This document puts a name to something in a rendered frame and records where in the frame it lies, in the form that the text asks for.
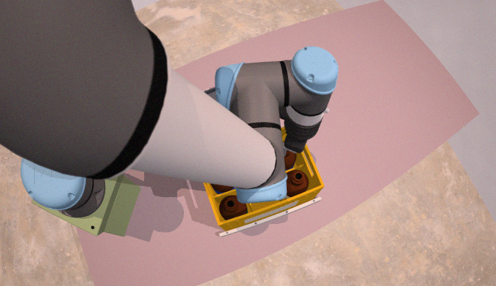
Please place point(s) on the yellow bottle crate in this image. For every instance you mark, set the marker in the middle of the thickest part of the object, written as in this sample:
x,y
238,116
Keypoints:
x,y
259,211

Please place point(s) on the brown bottle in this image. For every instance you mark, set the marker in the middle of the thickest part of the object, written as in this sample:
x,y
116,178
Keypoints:
x,y
290,159
297,183
219,189
230,207

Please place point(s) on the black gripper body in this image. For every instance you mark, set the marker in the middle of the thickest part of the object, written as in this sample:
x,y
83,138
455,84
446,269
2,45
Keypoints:
x,y
299,128

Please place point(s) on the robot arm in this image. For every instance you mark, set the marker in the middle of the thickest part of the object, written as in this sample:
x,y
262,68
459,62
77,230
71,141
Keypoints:
x,y
82,86

